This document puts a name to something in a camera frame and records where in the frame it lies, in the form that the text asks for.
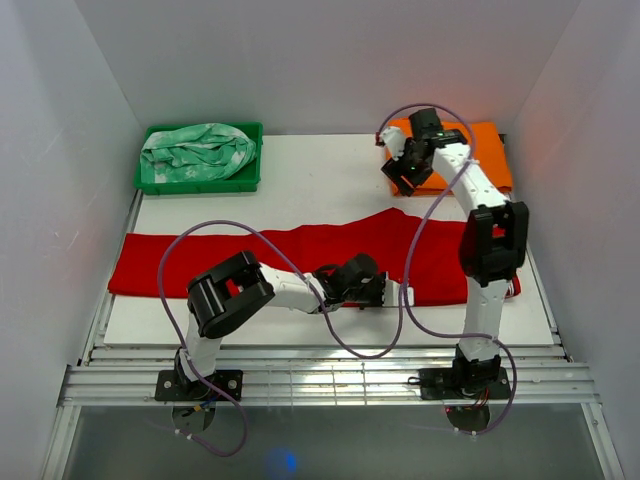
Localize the red trousers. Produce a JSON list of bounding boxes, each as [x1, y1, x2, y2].
[[108, 208, 472, 307]]

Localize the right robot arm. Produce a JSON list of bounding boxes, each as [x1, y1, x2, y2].
[[376, 103, 529, 401]]

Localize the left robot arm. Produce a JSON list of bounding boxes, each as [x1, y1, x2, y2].
[[174, 251, 400, 400]]

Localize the folded orange trousers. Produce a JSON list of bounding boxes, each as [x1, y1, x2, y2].
[[389, 117, 513, 196]]

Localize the green white patterned trousers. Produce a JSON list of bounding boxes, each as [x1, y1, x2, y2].
[[140, 123, 257, 184]]

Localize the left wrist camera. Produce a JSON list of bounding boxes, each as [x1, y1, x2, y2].
[[383, 279, 414, 308]]

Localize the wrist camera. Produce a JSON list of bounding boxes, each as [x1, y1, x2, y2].
[[375, 126, 413, 161], [383, 279, 414, 308]]

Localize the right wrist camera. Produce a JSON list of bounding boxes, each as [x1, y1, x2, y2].
[[375, 126, 413, 161]]

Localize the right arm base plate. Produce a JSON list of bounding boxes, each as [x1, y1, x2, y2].
[[418, 368, 512, 400]]

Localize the aluminium frame rail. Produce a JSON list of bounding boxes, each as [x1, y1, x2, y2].
[[39, 192, 626, 480]]

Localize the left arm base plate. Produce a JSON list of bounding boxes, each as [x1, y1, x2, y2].
[[154, 370, 244, 402]]

